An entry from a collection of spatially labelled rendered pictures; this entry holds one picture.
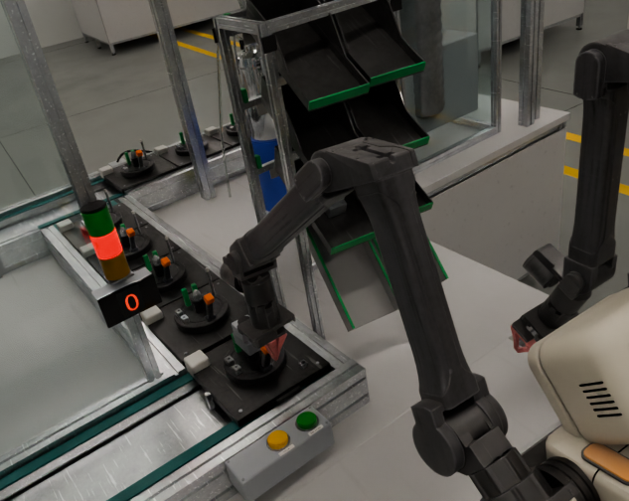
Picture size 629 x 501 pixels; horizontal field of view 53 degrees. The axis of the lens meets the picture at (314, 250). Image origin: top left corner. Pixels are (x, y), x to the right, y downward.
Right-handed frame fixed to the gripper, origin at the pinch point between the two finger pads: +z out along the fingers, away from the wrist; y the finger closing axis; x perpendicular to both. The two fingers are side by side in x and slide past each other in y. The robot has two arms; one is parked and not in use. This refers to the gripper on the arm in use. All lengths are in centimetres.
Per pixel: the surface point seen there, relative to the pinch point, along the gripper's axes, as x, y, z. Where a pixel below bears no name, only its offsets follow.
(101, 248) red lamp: -19.9, 20.5, -28.4
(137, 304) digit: -19.4, 18.0, -13.8
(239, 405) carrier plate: -2.1, 9.3, 8.6
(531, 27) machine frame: -60, -165, -21
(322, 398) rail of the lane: 7.5, -4.9, 10.2
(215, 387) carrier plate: -10.7, 10.5, 8.5
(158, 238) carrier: -84, -10, 7
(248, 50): -88, -58, -39
